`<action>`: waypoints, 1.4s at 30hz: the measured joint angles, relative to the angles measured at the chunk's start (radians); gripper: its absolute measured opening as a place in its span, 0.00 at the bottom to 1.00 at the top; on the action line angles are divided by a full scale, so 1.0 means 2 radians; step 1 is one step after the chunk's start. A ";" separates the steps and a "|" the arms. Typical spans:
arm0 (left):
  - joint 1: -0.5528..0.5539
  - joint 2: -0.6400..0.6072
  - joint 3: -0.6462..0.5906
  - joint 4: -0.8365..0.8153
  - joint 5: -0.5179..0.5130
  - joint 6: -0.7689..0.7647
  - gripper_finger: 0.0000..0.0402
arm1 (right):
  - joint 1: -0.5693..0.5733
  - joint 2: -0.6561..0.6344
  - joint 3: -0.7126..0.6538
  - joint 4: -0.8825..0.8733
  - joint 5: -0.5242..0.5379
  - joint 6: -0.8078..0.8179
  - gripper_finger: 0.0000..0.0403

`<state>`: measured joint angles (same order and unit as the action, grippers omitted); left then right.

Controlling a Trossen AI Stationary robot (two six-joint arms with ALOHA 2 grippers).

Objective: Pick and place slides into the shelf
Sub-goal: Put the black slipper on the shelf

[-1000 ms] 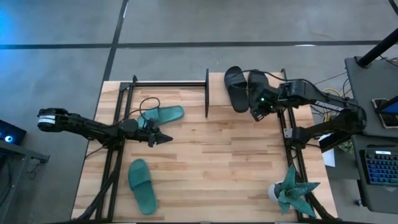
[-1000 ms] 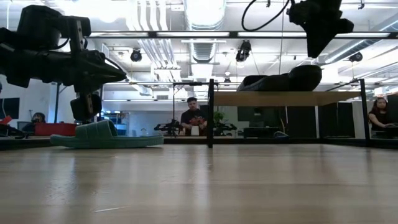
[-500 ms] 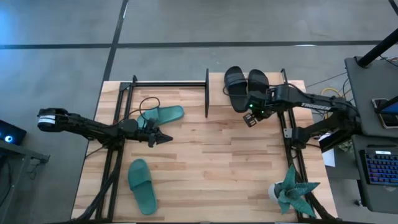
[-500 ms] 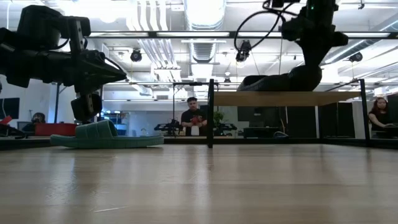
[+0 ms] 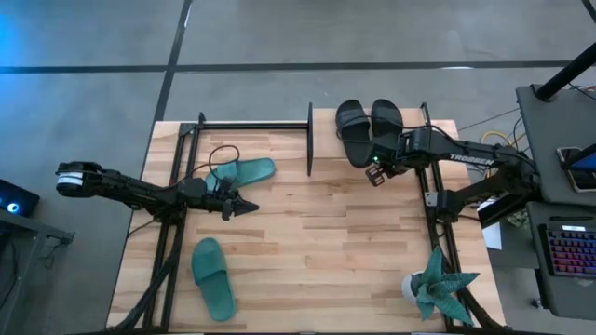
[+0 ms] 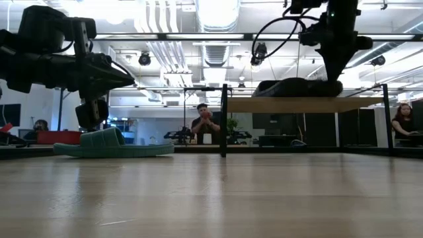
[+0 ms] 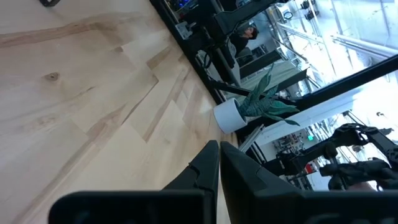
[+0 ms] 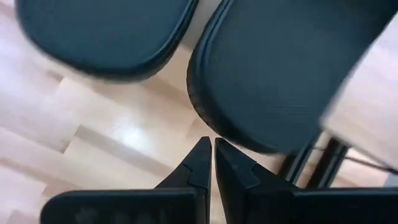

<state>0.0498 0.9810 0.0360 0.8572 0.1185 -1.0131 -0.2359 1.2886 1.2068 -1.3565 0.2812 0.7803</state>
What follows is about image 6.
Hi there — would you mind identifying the green potted plant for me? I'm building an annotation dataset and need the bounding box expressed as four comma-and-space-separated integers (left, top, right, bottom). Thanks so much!
226, 117, 240, 133

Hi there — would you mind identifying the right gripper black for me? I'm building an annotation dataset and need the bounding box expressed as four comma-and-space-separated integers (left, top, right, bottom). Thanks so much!
299, 24, 374, 82

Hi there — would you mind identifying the black table edge rail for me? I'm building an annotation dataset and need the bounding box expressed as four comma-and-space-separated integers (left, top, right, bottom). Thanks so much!
0, 145, 423, 160

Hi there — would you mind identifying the silver ventilation duct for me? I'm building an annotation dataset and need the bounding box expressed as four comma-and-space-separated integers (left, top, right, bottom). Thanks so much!
194, 0, 241, 69

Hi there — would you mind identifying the black wall panel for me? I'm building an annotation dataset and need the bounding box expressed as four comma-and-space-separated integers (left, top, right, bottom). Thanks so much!
0, 103, 22, 128

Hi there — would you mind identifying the black partition panel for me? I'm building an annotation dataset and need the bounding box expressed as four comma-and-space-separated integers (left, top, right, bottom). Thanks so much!
252, 112, 338, 147
411, 99, 423, 133
339, 108, 379, 147

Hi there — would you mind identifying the black background frame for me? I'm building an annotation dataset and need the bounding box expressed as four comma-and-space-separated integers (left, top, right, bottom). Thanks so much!
54, 86, 232, 146

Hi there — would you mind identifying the black equipment stand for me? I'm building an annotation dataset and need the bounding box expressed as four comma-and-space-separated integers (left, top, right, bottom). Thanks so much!
0, 132, 29, 148

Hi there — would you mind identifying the black overhead frame bar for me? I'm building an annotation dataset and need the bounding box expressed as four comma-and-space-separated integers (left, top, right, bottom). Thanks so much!
93, 32, 423, 42

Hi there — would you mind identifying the black rubber slide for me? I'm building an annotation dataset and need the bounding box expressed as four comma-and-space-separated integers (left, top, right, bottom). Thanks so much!
252, 77, 344, 98

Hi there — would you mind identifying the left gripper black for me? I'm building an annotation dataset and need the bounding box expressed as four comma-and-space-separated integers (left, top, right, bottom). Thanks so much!
64, 16, 136, 132

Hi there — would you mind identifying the teal rubber slide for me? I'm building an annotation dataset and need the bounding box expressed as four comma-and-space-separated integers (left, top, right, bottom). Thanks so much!
52, 126, 175, 159

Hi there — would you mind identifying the red box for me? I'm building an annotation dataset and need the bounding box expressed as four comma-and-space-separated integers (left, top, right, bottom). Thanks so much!
36, 130, 83, 145

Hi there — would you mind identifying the wooden shelf black metal frame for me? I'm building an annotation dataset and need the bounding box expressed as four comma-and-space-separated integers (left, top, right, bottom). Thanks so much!
219, 83, 395, 158

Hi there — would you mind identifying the black ceiling spotlight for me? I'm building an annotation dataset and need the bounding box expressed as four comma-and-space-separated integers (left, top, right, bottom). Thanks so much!
370, 55, 387, 67
250, 42, 268, 67
137, 52, 152, 66

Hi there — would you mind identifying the black cable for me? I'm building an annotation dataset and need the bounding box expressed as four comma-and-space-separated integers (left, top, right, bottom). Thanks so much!
251, 16, 320, 67

